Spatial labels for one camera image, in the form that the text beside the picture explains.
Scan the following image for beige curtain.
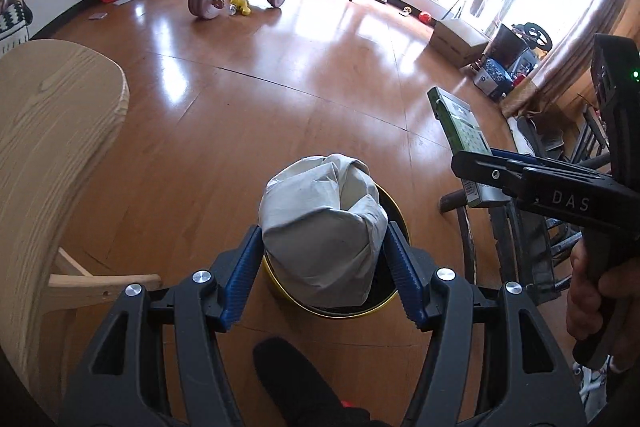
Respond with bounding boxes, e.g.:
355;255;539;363
500;0;640;118

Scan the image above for person's right hand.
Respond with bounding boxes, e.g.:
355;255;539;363
566;234;601;343

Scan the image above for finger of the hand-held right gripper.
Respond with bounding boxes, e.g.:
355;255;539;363
489;149;615;181
451;150;527;198

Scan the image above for white cloth bundle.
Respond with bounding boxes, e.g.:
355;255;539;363
258;153;389;308

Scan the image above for cardboard box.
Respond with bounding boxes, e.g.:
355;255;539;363
430;18;493;68

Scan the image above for green patterned box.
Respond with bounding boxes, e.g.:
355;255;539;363
427;87;506;208

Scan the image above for black chair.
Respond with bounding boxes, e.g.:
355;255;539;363
440;107;616;305

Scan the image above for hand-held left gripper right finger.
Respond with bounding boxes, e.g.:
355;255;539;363
385;222;588;427

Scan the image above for black bin with gold rim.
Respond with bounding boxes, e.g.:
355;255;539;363
260;184;412;319

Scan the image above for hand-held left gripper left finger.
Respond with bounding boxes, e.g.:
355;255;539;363
59;224;264;427

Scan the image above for black white checked blanket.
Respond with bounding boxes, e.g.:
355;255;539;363
0;1;34;54

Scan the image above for blue patterned box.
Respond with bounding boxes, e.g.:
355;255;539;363
472;57;516;100

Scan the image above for light wooden table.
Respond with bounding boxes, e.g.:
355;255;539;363
0;38;163;378

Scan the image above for black toy car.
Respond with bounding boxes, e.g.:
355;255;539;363
492;22;553;68

